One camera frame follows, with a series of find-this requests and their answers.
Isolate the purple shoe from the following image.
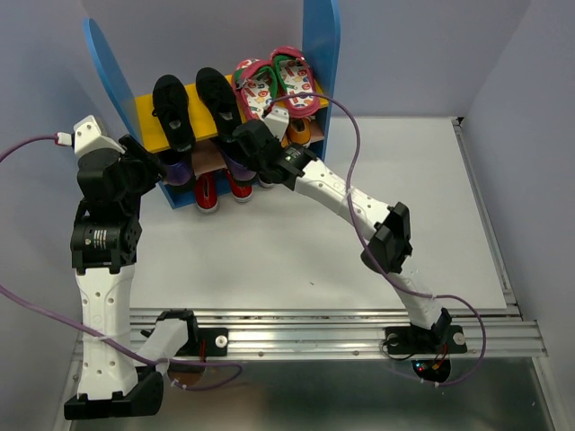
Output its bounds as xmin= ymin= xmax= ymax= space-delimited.
xmin=159 ymin=150 xmax=196 ymax=193
xmin=214 ymin=138 xmax=257 ymax=186

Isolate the pink patterned sandal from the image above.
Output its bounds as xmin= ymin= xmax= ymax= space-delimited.
xmin=270 ymin=46 xmax=321 ymax=119
xmin=232 ymin=58 xmax=279 ymax=120

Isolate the black white high-top sneaker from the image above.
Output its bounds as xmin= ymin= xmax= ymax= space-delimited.
xmin=258 ymin=175 xmax=275 ymax=189

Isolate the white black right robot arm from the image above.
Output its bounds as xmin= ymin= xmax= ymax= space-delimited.
xmin=234 ymin=120 xmax=467 ymax=356

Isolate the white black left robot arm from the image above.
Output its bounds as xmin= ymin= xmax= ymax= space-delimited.
xmin=64 ymin=131 xmax=200 ymax=420

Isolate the blue yellow shoe shelf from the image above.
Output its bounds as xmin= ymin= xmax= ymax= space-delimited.
xmin=83 ymin=1 xmax=341 ymax=208

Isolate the black sneaker on top shelf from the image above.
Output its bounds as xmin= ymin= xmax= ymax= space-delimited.
xmin=196 ymin=67 xmax=242 ymax=143

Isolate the yellow sneaker right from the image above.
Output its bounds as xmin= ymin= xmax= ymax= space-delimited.
xmin=287 ymin=118 xmax=312 ymax=147

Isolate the red sneaker right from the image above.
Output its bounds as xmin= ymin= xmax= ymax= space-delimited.
xmin=224 ymin=169 xmax=252 ymax=203

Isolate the red sneaker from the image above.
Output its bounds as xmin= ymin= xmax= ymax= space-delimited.
xmin=224 ymin=169 xmax=252 ymax=203
xmin=194 ymin=172 xmax=218 ymax=214

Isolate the black sneaker far left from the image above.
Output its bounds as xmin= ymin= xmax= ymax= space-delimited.
xmin=152 ymin=75 xmax=196 ymax=153

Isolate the red sneaker left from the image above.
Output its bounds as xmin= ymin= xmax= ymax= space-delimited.
xmin=194 ymin=172 xmax=218 ymax=214

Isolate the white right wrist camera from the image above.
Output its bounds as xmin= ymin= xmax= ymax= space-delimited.
xmin=263 ymin=107 xmax=290 ymax=140

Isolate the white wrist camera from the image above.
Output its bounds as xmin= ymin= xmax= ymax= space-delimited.
xmin=73 ymin=115 xmax=125 ymax=158
xmin=263 ymin=107 xmax=290 ymax=140

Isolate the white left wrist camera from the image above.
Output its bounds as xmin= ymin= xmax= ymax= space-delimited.
xmin=73 ymin=115 xmax=125 ymax=158

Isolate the aluminium mounting rail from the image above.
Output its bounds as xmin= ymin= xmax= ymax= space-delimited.
xmin=75 ymin=307 xmax=549 ymax=363

